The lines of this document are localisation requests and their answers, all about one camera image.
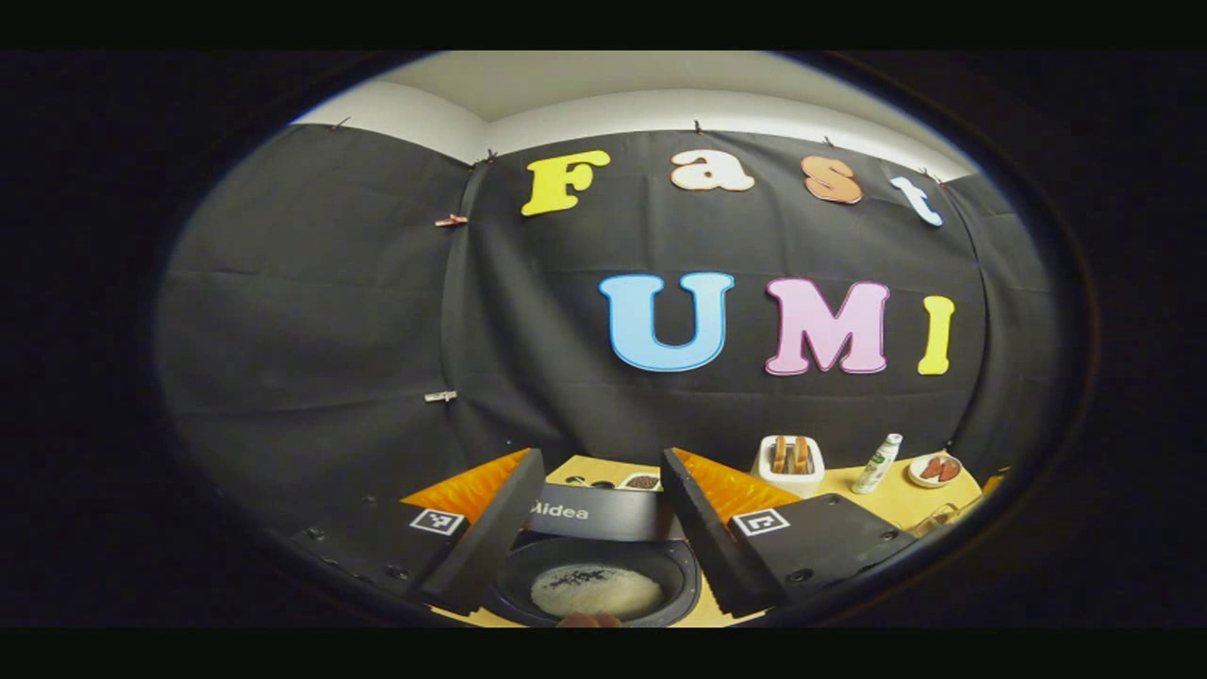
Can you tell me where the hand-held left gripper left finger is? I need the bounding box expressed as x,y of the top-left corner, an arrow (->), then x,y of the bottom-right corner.
288,448 -> 548,616

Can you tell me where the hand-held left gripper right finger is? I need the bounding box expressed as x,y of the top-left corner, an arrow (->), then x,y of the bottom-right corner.
660,447 -> 918,619

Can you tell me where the metal wire chopstick holder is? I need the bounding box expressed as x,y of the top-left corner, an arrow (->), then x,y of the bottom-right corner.
910,503 -> 965,538

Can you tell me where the dark grey rice cooker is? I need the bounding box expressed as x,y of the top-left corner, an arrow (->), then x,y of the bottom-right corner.
488,483 -> 704,629

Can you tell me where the white round plate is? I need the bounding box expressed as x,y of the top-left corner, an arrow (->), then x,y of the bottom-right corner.
908,452 -> 964,489

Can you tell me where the white toaster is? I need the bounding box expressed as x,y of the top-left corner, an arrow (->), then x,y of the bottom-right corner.
757,435 -> 826,499

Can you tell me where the white green-label bottle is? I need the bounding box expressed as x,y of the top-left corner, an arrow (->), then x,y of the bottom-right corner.
852,433 -> 903,495

